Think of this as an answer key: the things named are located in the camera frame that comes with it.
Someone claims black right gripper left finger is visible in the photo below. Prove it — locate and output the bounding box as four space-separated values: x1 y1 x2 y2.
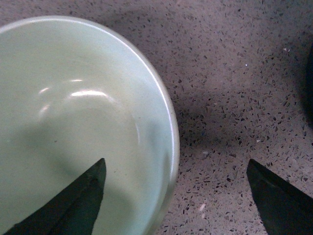
5 158 106 235

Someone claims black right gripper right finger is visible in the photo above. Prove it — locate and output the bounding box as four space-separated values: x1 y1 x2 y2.
246 159 313 235

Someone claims green bowl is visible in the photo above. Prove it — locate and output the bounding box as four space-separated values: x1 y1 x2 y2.
0 16 179 235

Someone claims blue saucepan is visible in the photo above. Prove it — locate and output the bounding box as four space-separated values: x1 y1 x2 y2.
304 46 313 127

